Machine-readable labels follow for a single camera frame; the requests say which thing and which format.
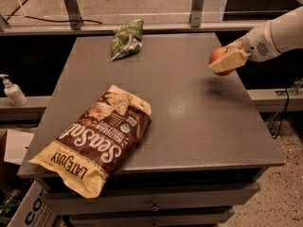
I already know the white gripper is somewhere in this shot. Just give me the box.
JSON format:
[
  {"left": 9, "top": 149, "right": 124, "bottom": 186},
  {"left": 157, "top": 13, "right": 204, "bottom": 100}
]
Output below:
[{"left": 209, "top": 22, "right": 280, "bottom": 74}]

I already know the red apple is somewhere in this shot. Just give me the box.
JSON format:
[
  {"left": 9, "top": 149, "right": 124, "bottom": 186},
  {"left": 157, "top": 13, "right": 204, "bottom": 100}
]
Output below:
[{"left": 208, "top": 46, "right": 233, "bottom": 76}]

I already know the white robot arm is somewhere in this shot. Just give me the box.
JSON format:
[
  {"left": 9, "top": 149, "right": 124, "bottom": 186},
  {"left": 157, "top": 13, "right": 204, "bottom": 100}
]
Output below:
[{"left": 209, "top": 7, "right": 303, "bottom": 75}]

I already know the green jalapeno chip bag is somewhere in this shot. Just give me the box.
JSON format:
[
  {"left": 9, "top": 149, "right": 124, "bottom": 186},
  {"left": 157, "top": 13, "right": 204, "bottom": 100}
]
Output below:
[{"left": 111, "top": 19, "right": 144, "bottom": 61}]

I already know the brown Late July chip bag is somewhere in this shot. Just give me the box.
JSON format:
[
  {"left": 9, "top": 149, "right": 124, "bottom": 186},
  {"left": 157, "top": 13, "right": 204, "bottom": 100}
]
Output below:
[{"left": 30, "top": 85, "right": 152, "bottom": 199}]

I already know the grey drawer cabinet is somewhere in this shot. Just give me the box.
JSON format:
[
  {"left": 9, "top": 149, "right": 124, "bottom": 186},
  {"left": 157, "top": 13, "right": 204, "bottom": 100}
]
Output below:
[{"left": 19, "top": 33, "right": 284, "bottom": 227}]

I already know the upper drawer knob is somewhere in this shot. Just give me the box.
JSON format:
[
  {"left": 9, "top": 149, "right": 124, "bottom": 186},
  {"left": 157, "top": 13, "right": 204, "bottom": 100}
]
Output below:
[{"left": 150, "top": 202, "right": 160, "bottom": 212}]

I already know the white pump dispenser bottle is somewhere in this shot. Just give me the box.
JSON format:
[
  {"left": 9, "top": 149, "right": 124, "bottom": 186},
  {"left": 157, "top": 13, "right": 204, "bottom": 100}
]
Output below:
[{"left": 0, "top": 74, "right": 27, "bottom": 107}]

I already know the white cardboard box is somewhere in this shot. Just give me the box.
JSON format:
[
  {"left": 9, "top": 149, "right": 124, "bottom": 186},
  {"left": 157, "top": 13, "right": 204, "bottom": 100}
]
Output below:
[{"left": 8, "top": 181, "right": 57, "bottom": 227}]

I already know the right metal railing post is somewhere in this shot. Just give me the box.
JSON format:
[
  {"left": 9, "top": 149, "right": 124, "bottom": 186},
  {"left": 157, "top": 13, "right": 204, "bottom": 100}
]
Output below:
[{"left": 189, "top": 0, "right": 205, "bottom": 27}]

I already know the metal railing post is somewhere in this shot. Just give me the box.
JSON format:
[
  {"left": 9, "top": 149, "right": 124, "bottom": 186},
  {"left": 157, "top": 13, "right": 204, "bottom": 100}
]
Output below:
[
  {"left": 189, "top": 0, "right": 205, "bottom": 27},
  {"left": 63, "top": 0, "right": 82, "bottom": 30}
]

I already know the black hanging cable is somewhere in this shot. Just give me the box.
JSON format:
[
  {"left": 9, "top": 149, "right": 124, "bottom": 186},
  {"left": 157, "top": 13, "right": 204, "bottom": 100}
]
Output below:
[{"left": 272, "top": 87, "right": 291, "bottom": 140}]

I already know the left metal railing post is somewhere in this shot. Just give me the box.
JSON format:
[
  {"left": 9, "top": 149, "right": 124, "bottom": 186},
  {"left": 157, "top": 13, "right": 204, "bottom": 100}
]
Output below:
[{"left": 63, "top": 0, "right": 82, "bottom": 30}]

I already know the black cable on floor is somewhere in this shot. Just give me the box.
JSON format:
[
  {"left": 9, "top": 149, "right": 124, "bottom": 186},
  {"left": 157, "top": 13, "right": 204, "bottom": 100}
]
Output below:
[{"left": 5, "top": 0, "right": 103, "bottom": 26}]

